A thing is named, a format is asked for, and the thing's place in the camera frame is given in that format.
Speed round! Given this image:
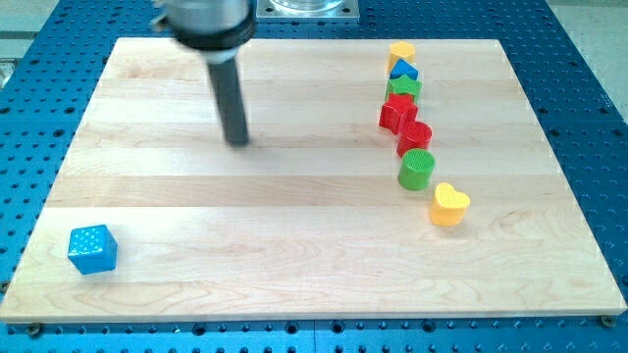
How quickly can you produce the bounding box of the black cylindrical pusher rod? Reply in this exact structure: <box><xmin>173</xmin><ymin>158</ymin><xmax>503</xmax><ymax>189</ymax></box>
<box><xmin>207</xmin><ymin>58</ymin><xmax>249</xmax><ymax>147</ymax></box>

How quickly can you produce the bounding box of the blue triangle block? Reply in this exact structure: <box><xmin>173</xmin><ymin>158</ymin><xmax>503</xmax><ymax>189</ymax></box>
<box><xmin>389</xmin><ymin>59</ymin><xmax>419</xmax><ymax>80</ymax></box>

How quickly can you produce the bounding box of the red star block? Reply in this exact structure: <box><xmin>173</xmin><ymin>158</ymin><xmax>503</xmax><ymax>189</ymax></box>
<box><xmin>379</xmin><ymin>93</ymin><xmax>419</xmax><ymax>135</ymax></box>

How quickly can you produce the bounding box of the green star block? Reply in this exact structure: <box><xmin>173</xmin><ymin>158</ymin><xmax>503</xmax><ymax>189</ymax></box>
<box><xmin>385</xmin><ymin>75</ymin><xmax>422</xmax><ymax>103</ymax></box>

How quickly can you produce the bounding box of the wooden board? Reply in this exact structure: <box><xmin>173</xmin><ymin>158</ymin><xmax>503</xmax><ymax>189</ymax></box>
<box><xmin>1</xmin><ymin>38</ymin><xmax>626</xmax><ymax>324</ymax></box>

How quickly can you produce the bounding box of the yellow hexagon block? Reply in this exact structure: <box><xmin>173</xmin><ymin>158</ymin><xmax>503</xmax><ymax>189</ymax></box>
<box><xmin>388</xmin><ymin>41</ymin><xmax>416</xmax><ymax>72</ymax></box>

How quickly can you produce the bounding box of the red cylinder block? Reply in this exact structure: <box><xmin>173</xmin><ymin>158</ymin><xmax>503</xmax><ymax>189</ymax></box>
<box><xmin>396</xmin><ymin>121</ymin><xmax>433</xmax><ymax>157</ymax></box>

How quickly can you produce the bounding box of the green cylinder block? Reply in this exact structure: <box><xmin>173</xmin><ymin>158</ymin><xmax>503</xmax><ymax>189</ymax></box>
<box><xmin>397</xmin><ymin>148</ymin><xmax>436</xmax><ymax>190</ymax></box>

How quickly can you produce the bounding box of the blue cube block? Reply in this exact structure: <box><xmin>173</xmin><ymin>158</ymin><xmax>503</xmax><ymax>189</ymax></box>
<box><xmin>67</xmin><ymin>225</ymin><xmax>118</xmax><ymax>275</ymax></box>

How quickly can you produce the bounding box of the yellow heart block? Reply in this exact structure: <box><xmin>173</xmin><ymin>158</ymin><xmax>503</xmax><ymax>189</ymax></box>
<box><xmin>429</xmin><ymin>182</ymin><xmax>471</xmax><ymax>227</ymax></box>

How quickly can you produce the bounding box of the blue perforated table plate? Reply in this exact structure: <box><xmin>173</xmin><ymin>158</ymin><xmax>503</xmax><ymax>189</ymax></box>
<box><xmin>1</xmin><ymin>1</ymin><xmax>627</xmax><ymax>352</ymax></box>

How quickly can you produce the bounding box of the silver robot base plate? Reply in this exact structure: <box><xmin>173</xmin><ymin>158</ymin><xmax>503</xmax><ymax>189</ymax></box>
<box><xmin>255</xmin><ymin>0</ymin><xmax>360</xmax><ymax>23</ymax></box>

